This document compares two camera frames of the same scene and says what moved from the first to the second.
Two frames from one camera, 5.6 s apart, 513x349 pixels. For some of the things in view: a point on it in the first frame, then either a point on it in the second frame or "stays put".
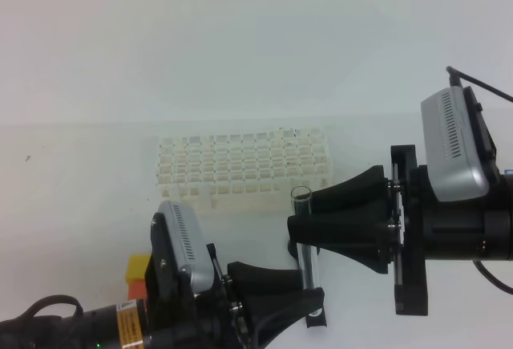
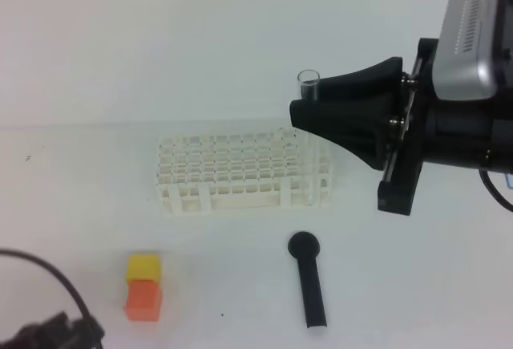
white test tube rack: [252, 172] stays put
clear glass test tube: [308, 254] -> [309, 144]
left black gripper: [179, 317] -> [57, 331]
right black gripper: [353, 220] -> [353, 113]
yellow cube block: [136, 266] stays put
